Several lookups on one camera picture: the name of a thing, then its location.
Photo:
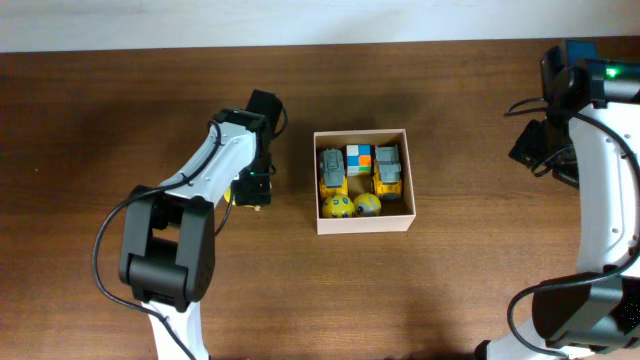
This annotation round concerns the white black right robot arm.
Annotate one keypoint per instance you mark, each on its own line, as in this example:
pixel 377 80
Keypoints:
pixel 588 139

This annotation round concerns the yellow toy dump truck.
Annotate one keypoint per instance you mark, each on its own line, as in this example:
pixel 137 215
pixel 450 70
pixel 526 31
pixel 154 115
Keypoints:
pixel 387 179

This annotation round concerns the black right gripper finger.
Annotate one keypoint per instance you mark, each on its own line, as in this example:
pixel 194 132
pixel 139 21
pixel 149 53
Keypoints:
pixel 530 147
pixel 566 173

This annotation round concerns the white cardboard box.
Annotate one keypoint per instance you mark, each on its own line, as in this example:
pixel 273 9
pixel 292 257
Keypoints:
pixel 397 215

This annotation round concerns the yellow wooden rattle drum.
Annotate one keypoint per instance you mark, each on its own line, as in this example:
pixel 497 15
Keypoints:
pixel 229 197

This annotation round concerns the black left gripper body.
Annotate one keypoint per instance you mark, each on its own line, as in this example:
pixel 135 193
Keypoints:
pixel 257 177

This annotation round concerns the multicoloured puzzle cube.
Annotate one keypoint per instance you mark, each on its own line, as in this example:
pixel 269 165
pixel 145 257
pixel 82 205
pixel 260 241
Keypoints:
pixel 359 160

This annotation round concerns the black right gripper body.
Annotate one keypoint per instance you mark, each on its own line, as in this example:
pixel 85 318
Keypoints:
pixel 536 148

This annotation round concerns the yellow toy truck grey cab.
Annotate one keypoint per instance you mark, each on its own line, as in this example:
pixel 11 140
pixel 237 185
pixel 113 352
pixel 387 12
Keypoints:
pixel 332 179

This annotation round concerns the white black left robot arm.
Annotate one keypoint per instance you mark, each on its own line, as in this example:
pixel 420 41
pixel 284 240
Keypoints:
pixel 168 249

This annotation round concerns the yellow minion ball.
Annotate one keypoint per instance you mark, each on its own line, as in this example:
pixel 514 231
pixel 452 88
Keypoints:
pixel 367 205

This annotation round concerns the yellow ball blue letters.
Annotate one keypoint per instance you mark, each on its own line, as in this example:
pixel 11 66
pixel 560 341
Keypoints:
pixel 338 206

